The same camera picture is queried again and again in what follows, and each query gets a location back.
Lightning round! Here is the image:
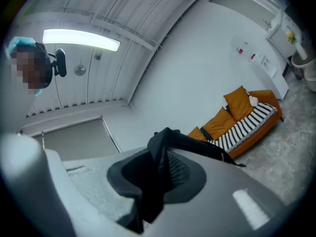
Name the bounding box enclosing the white counter unit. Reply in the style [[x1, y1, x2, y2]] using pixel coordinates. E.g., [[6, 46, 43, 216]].
[[265, 8, 306, 58]]

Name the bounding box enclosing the round ceiling fixture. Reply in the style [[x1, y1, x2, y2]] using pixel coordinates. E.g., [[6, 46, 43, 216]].
[[74, 63, 87, 77]]

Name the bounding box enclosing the person's head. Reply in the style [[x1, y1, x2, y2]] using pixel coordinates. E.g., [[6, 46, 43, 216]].
[[7, 36, 54, 96]]

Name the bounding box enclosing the grey roller blind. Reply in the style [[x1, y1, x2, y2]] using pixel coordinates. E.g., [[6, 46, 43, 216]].
[[209, 0, 277, 31], [32, 117, 122, 161]]

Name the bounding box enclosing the black head camera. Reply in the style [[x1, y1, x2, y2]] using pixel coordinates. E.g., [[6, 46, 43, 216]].
[[50, 48, 67, 78]]

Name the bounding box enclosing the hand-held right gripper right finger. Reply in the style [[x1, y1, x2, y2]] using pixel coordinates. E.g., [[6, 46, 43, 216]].
[[145, 148, 288, 237]]

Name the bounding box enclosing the blue hair cap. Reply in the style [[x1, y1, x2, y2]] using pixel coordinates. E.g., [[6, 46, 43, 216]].
[[7, 36, 37, 57]]

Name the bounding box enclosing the orange cushion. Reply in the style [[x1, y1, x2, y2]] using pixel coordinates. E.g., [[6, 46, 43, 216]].
[[187, 126, 208, 142], [223, 85, 255, 122], [201, 107, 237, 141]]

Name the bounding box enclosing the long ceiling light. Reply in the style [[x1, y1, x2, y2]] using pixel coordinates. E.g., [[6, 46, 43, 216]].
[[42, 29, 121, 52]]

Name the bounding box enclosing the white wall sign red patch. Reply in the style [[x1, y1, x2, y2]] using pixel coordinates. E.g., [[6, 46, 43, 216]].
[[231, 37, 248, 57]]

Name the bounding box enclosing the white round chair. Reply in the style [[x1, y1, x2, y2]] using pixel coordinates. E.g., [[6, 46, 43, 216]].
[[290, 45, 316, 93]]

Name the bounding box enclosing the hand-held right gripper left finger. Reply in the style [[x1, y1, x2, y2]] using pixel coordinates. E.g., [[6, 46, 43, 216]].
[[61, 147, 154, 237]]

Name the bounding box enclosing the white cabinet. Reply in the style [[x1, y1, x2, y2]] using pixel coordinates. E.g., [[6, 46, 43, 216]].
[[248, 58, 290, 101]]

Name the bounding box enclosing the black cloth garment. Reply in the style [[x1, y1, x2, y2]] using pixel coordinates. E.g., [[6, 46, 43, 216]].
[[116, 127, 247, 234]]

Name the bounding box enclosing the orange sofa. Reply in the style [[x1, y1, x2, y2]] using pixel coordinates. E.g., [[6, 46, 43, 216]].
[[187, 85, 284, 159]]

